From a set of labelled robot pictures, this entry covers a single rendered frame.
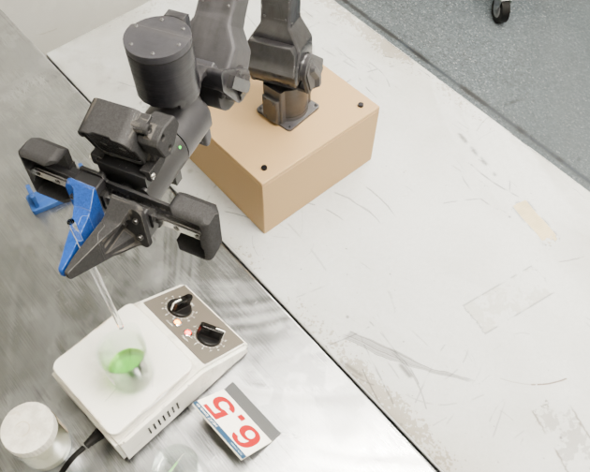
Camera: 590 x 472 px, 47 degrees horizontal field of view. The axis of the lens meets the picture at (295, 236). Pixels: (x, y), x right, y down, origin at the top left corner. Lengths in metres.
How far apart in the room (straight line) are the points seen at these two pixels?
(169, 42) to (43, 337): 0.50
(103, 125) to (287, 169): 0.40
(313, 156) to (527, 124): 1.60
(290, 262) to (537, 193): 0.39
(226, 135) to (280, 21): 0.19
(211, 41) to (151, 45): 0.11
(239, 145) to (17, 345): 0.39
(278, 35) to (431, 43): 1.83
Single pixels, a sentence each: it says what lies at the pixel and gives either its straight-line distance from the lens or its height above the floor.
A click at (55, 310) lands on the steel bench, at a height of 0.90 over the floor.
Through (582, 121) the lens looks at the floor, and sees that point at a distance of 2.55.
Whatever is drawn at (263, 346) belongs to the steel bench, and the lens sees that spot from 0.91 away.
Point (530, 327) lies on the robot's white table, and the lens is 0.98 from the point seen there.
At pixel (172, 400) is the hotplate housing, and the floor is 0.97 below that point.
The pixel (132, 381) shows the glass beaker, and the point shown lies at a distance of 0.78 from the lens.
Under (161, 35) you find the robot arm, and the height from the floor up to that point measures 1.35.
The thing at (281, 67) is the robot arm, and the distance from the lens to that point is 0.87.
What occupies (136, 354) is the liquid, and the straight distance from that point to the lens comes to 0.81.
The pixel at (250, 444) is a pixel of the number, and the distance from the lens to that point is 0.84.
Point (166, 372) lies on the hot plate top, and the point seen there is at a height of 0.99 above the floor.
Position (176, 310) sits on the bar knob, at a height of 0.96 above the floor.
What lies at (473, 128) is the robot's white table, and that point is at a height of 0.90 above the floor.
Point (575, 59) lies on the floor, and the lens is 2.76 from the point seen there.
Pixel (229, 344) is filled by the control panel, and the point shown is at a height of 0.94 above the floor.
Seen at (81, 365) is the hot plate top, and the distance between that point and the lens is 0.84.
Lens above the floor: 1.74
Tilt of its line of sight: 57 degrees down
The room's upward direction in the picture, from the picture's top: 1 degrees clockwise
